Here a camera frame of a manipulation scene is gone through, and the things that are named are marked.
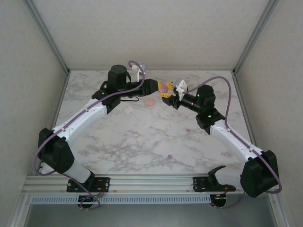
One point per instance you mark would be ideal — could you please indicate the grey table back strip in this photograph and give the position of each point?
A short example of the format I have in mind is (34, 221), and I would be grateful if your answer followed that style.
(94, 69)

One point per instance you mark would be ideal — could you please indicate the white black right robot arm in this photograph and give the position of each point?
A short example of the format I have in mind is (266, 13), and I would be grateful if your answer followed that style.
(232, 139)

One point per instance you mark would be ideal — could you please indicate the white earbud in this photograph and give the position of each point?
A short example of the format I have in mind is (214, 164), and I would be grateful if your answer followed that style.
(168, 126)

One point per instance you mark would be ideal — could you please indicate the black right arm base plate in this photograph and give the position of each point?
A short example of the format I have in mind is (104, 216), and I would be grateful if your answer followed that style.
(200, 184)

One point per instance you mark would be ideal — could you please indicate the aluminium table side rail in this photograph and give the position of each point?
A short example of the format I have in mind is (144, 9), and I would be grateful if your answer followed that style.
(242, 94)
(58, 99)

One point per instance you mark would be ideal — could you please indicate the black controller board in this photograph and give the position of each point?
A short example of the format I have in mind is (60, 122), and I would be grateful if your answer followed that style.
(220, 199)
(87, 199)

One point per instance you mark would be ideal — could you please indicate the aluminium lower frame post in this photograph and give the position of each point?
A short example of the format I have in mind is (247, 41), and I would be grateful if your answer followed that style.
(278, 210)
(20, 210)

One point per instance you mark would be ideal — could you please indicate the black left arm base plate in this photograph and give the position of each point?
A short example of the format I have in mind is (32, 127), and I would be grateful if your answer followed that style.
(104, 183)

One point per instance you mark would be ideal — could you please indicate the aluminium front rail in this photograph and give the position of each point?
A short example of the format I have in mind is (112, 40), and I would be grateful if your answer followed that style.
(151, 183)

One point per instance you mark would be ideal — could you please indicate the aluminium corner post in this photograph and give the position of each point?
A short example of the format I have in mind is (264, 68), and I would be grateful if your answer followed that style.
(48, 35)
(255, 35)

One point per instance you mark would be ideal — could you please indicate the white earbud charging case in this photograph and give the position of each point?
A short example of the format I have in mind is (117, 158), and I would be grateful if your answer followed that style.
(128, 110)

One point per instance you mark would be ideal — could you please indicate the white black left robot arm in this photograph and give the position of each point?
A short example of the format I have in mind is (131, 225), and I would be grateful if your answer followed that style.
(78, 118)

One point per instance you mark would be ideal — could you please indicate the purple earbud charging case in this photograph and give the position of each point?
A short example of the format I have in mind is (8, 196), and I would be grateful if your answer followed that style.
(163, 87)

